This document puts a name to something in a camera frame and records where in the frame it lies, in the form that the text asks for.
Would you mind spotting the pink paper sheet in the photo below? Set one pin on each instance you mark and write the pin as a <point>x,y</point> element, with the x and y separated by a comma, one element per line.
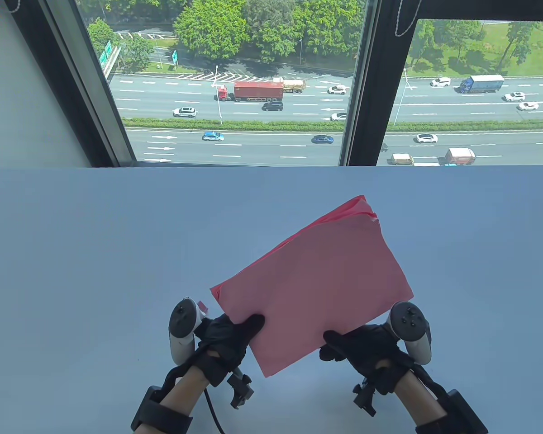
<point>355,207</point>
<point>326,289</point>

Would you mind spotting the person's right hand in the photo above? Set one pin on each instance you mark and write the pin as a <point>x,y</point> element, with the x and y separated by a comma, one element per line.
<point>371,348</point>

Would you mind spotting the person's left forearm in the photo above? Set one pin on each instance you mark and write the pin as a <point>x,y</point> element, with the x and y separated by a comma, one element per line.
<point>185,389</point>

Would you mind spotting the black and white hand controller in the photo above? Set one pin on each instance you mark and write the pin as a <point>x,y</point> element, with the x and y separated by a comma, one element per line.
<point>183,318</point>
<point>407,318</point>

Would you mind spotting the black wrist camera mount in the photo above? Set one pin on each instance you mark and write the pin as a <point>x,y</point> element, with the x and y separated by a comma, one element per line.
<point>240,389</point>
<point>365,398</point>

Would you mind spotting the person's right forearm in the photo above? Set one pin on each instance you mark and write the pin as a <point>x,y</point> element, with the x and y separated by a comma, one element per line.
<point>418,395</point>

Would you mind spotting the pink binder clip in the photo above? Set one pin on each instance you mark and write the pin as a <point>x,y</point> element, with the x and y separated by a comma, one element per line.
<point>202,306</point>

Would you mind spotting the person's left hand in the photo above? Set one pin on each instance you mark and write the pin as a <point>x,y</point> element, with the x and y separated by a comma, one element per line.
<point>226,341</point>

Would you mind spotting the dark window frame post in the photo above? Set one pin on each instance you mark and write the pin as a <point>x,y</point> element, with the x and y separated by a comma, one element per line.
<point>81,90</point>
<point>375,90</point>

